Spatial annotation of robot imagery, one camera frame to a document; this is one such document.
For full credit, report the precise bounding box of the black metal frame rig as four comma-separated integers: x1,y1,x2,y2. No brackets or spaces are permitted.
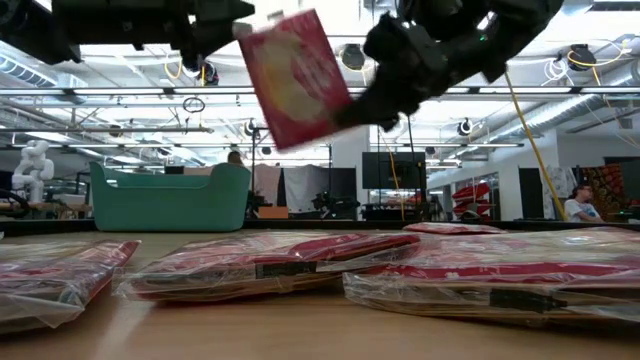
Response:
251,125,333,221

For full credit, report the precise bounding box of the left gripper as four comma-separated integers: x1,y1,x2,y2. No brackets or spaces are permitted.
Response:
52,0,257,71

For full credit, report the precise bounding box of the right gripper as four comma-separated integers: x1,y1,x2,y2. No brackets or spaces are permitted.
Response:
333,29,506,133

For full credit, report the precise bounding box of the dark patterned cloth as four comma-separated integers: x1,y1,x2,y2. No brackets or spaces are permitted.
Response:
579,164,626,211

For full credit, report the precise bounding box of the thin yellow cord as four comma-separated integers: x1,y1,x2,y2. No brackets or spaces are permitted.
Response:
377,130,405,222

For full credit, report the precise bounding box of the shelf with red bins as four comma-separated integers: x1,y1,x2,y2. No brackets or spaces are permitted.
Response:
452,180,499,219

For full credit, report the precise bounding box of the teal plastic basket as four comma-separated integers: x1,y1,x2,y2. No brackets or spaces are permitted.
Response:
88,160,253,233

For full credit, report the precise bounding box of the pale pink hanging cloth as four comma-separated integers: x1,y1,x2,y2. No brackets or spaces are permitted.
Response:
252,164,282,206

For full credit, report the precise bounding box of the orange box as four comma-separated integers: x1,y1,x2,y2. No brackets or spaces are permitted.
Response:
256,205,290,220

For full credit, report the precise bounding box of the black tall panel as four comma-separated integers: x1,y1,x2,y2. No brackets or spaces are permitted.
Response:
518,167,544,221

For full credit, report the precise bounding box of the black wall monitor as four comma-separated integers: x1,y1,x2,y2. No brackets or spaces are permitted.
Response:
361,151,427,191

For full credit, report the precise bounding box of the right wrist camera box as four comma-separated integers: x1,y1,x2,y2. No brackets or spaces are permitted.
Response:
362,10,450,76

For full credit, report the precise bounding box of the white hanging cloth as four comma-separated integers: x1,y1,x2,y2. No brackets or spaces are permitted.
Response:
283,164,330,214

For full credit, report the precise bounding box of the red Orville popcorn bag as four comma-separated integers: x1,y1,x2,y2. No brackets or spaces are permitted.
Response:
237,8,355,152
402,221,507,236
112,229,422,304
0,238,142,335
342,225,640,331

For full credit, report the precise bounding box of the black aluminium table frame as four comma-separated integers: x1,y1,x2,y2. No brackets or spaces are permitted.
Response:
0,217,640,233

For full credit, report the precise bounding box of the black machine on bench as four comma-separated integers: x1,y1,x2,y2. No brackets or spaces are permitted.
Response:
312,191,360,221

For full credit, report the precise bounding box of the white hanging coat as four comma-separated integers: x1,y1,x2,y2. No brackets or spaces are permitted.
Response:
543,167,577,206

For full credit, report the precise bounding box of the thick yellow cable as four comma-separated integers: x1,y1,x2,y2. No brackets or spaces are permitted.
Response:
503,71,570,222

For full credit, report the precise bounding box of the white humanoid robot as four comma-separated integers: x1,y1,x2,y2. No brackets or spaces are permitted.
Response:
10,139,55,205

